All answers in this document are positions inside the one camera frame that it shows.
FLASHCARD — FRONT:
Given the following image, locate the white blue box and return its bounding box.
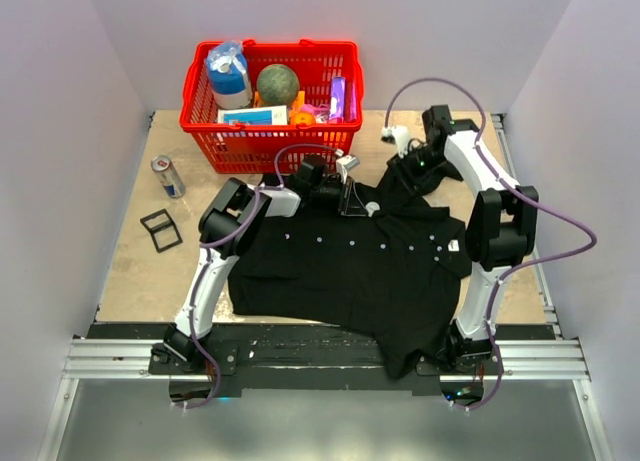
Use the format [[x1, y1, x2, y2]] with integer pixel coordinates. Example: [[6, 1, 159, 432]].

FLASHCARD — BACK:
[[216, 105, 289, 126]]

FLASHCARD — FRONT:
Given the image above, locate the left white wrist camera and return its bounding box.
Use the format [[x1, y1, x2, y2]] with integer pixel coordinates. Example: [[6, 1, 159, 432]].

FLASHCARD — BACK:
[[335, 154, 360, 183]]

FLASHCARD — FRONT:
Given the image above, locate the pink toy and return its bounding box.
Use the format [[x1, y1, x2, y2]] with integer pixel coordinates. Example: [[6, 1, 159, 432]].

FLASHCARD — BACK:
[[300, 104, 330, 125]]

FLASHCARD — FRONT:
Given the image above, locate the aluminium frame rail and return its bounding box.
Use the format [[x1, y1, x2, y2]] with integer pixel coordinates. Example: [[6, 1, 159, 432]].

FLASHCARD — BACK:
[[63, 339, 590, 381]]

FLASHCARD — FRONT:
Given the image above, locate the black square frame stand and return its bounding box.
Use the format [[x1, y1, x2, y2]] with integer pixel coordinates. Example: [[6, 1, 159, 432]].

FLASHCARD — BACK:
[[139, 208, 183, 253]]

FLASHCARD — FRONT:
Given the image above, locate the red plastic basket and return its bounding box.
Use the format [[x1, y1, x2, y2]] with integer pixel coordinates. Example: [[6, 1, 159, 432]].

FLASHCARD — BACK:
[[179, 39, 365, 174]]

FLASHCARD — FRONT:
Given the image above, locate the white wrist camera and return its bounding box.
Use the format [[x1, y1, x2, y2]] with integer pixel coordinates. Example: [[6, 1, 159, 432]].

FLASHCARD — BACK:
[[381, 125, 411, 159], [335, 154, 360, 183]]

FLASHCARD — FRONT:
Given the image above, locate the silver blue drink can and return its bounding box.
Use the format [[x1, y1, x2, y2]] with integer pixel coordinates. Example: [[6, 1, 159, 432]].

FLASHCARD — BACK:
[[151, 155, 186, 199]]

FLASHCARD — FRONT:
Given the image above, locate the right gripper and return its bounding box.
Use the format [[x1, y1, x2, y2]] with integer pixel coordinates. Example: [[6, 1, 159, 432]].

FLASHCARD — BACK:
[[387, 146, 448, 201]]

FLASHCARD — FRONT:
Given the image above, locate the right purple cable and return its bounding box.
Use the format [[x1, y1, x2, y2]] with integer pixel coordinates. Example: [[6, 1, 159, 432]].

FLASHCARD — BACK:
[[382, 76, 599, 412]]

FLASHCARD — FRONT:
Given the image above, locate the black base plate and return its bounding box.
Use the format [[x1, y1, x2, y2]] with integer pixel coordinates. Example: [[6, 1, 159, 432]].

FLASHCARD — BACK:
[[87, 322, 556, 398]]

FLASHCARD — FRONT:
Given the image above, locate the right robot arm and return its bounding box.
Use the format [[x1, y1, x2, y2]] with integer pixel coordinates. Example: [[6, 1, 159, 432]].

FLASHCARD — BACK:
[[381, 105, 539, 374]]

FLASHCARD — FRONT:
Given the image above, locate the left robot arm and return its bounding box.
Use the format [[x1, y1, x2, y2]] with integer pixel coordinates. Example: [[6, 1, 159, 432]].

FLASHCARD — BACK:
[[151, 151, 360, 373]]

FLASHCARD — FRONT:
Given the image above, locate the purple package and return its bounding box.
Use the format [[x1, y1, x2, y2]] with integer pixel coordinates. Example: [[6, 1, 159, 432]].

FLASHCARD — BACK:
[[328, 76, 356, 124]]

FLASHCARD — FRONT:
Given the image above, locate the black button shirt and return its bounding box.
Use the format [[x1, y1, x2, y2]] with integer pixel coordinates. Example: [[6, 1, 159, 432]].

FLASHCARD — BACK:
[[228, 172, 471, 379]]

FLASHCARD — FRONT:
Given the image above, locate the grey green ball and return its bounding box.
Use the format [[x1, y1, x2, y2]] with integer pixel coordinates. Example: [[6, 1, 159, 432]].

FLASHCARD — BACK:
[[256, 64, 300, 106]]

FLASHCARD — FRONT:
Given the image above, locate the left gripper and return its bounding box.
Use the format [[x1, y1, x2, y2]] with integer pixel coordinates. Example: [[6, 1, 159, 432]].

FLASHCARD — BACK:
[[310, 174, 368, 216]]

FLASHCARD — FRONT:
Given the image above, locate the blue white wrapped roll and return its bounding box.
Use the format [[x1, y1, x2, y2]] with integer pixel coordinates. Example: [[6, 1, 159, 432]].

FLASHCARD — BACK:
[[204, 41, 253, 110]]

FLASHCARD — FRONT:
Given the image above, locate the orange toy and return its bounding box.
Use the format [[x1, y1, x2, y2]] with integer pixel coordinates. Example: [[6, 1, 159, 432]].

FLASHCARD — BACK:
[[288, 91, 316, 126]]

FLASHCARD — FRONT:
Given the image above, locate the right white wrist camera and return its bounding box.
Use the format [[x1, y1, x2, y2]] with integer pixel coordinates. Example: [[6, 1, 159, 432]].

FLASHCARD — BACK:
[[381, 125, 411, 159]]

